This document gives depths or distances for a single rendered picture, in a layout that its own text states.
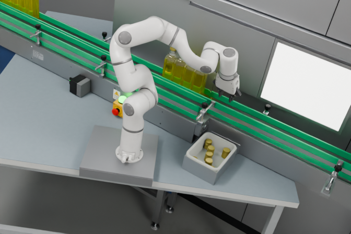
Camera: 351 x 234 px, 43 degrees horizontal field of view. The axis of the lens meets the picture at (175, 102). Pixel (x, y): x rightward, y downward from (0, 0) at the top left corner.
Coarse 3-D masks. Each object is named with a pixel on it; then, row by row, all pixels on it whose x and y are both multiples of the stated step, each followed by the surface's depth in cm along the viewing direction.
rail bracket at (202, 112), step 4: (212, 100) 217; (204, 104) 205; (212, 104) 215; (204, 108) 207; (208, 108) 212; (200, 112) 208; (204, 112) 207; (200, 116) 206; (200, 120) 211; (200, 124) 212
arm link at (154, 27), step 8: (152, 16) 176; (136, 24) 169; (144, 24) 169; (152, 24) 169; (160, 24) 170; (168, 24) 177; (120, 32) 169; (128, 32) 169; (136, 32) 169; (144, 32) 169; (152, 32) 170; (160, 32) 170; (168, 32) 176; (120, 40) 170; (128, 40) 170; (136, 40) 170; (144, 40) 171; (152, 40) 171; (160, 40) 179; (168, 40) 177
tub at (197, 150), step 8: (208, 136) 217; (216, 136) 215; (200, 144) 212; (216, 144) 216; (224, 144) 214; (232, 144) 212; (192, 152) 206; (200, 152) 214; (216, 152) 216; (232, 152) 207; (200, 160) 199; (216, 160) 211; (224, 160) 201; (216, 168) 196
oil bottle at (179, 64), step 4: (176, 60) 220; (180, 60) 219; (176, 64) 220; (180, 64) 219; (184, 64) 220; (176, 68) 222; (180, 68) 220; (172, 72) 224; (176, 72) 223; (180, 72) 221; (172, 76) 225; (176, 76) 224; (180, 76) 222; (172, 80) 226; (176, 80) 225; (180, 80) 224; (180, 84) 226
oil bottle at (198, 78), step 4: (196, 72) 216; (200, 72) 215; (196, 76) 217; (200, 76) 216; (192, 80) 220; (196, 80) 218; (200, 80) 217; (192, 84) 221; (196, 84) 219; (200, 84) 218; (192, 88) 222; (196, 88) 220; (200, 88) 219; (200, 92) 222
